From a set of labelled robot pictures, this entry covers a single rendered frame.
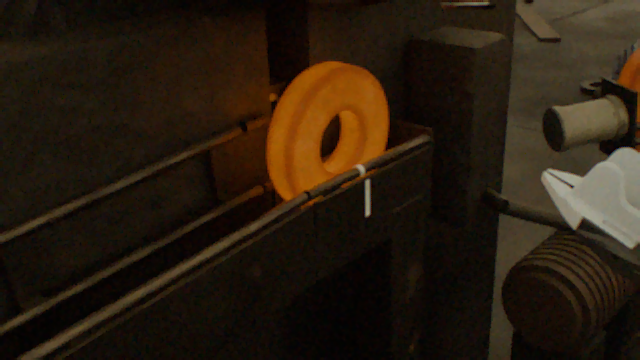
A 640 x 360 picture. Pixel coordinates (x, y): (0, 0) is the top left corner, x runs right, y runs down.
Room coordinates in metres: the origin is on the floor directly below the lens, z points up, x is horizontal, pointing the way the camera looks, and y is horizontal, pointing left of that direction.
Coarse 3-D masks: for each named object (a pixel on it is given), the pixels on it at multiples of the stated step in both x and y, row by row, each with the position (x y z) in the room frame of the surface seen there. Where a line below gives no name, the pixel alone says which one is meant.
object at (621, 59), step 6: (624, 48) 2.72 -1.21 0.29; (630, 48) 2.64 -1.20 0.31; (636, 48) 2.57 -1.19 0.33; (618, 54) 2.73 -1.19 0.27; (624, 54) 2.65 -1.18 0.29; (630, 54) 2.56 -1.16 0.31; (618, 60) 2.65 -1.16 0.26; (624, 60) 2.57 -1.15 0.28; (618, 66) 2.57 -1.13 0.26; (612, 72) 2.58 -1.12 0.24; (618, 72) 2.50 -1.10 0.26; (612, 78) 2.51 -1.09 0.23; (618, 78) 2.43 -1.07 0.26
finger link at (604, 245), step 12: (588, 228) 0.47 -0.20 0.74; (600, 228) 0.46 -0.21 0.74; (588, 240) 0.46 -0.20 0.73; (600, 240) 0.46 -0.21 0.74; (612, 240) 0.45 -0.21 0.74; (600, 252) 0.45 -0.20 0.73; (612, 252) 0.44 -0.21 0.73; (624, 252) 0.44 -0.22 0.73; (636, 252) 0.44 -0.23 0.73; (612, 264) 0.44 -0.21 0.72; (624, 264) 0.43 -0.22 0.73; (636, 264) 0.43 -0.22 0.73; (624, 276) 0.43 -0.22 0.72; (636, 276) 0.43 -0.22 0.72
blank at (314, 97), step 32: (320, 64) 0.69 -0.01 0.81; (288, 96) 0.65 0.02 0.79; (320, 96) 0.65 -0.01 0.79; (352, 96) 0.68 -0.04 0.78; (384, 96) 0.72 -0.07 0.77; (288, 128) 0.63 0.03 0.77; (320, 128) 0.65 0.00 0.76; (352, 128) 0.71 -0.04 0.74; (384, 128) 0.72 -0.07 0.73; (288, 160) 0.62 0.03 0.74; (320, 160) 0.65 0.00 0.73; (352, 160) 0.69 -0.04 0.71; (288, 192) 0.63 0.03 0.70
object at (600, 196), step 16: (544, 176) 0.52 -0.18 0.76; (592, 176) 0.48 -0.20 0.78; (608, 176) 0.47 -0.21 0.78; (624, 176) 0.47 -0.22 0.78; (560, 192) 0.50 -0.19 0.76; (576, 192) 0.49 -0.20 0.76; (592, 192) 0.48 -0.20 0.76; (608, 192) 0.47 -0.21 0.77; (624, 192) 0.46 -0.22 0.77; (560, 208) 0.49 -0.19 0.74; (576, 208) 0.48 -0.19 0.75; (592, 208) 0.48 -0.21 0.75; (608, 208) 0.47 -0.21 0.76; (624, 208) 0.46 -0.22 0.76; (576, 224) 0.47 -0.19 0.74; (608, 224) 0.47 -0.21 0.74; (624, 224) 0.46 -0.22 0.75; (624, 240) 0.45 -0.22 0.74
